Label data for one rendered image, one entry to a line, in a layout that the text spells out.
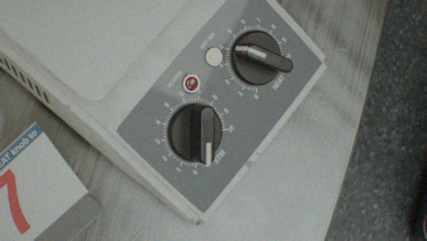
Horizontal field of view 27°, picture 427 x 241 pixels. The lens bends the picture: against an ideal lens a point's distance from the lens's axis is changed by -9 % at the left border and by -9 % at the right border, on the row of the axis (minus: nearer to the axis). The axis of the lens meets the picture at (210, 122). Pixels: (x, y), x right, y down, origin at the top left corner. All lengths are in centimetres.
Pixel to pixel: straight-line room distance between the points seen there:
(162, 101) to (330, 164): 12
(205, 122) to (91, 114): 6
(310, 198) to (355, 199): 79
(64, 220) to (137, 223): 5
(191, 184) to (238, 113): 5
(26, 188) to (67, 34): 10
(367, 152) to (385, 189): 6
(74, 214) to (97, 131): 7
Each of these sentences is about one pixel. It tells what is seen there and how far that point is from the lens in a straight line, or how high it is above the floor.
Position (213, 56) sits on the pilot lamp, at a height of 81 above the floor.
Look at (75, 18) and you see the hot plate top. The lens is 51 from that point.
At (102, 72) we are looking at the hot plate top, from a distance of 50.
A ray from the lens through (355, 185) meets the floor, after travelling 137.
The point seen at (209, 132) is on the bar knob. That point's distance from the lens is 51.
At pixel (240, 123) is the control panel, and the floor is 79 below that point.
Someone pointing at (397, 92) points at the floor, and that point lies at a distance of 142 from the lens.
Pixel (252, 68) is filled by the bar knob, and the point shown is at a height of 80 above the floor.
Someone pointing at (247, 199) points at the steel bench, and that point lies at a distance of 57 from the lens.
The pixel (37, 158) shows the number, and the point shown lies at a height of 78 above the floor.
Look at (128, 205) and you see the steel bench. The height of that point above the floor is 75.
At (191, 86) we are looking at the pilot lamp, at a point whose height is 81.
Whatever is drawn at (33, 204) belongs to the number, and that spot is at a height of 77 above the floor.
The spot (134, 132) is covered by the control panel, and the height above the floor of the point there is 81.
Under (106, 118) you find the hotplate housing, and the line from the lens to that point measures 51.
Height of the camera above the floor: 131
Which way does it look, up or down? 75 degrees down
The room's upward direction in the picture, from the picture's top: 12 degrees clockwise
